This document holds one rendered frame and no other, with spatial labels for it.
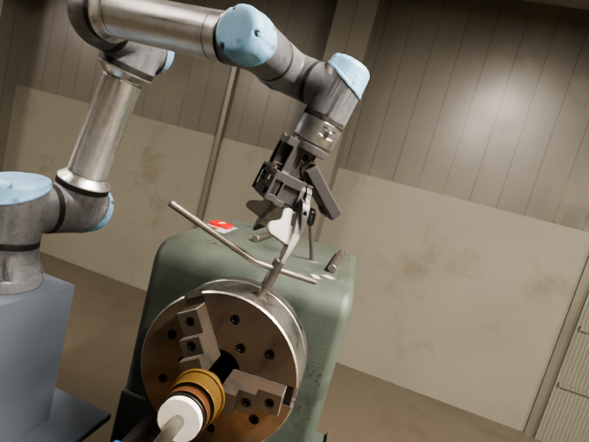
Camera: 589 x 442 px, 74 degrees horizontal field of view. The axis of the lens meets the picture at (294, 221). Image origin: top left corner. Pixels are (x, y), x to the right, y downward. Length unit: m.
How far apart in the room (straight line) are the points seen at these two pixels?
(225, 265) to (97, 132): 0.41
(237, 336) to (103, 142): 0.52
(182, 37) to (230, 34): 0.11
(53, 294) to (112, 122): 0.40
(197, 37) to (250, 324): 0.49
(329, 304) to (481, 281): 2.57
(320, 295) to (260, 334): 0.19
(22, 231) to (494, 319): 3.14
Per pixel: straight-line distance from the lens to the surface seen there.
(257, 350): 0.76
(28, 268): 0.98
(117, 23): 0.79
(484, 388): 3.64
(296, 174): 0.68
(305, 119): 0.67
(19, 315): 0.97
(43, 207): 0.96
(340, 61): 0.68
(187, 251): 0.95
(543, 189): 3.43
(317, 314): 0.88
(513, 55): 3.52
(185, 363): 0.73
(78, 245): 4.50
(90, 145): 0.99
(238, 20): 0.60
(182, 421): 0.67
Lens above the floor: 1.49
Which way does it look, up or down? 7 degrees down
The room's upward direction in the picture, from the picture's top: 15 degrees clockwise
